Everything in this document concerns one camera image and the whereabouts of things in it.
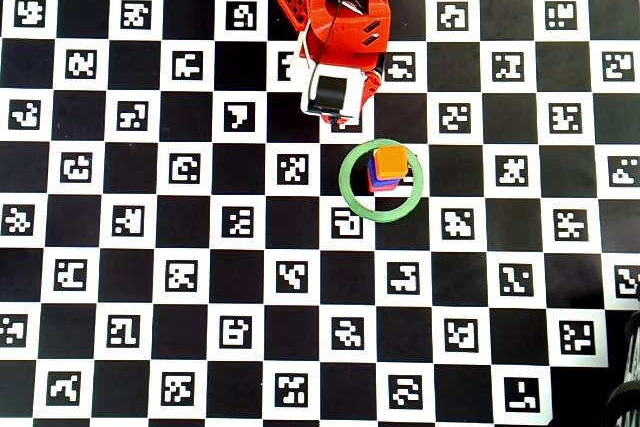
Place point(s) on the black white marker mat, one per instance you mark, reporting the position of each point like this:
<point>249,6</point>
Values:
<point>130,272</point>

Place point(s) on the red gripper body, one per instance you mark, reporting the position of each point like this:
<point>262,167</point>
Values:
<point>372,85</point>

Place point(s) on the red cube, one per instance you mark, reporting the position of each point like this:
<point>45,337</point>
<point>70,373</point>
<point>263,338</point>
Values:
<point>382,188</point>

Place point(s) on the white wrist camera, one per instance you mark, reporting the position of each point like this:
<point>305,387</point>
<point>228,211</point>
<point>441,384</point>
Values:
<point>330,92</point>

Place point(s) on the blue cube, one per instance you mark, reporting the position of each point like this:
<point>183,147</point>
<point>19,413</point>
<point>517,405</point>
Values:
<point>371,169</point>

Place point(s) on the black tripod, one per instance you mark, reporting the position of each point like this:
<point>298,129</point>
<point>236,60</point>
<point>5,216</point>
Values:
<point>631,347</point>

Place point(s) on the orange cube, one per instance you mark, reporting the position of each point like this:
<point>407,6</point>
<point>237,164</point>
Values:
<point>390,161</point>

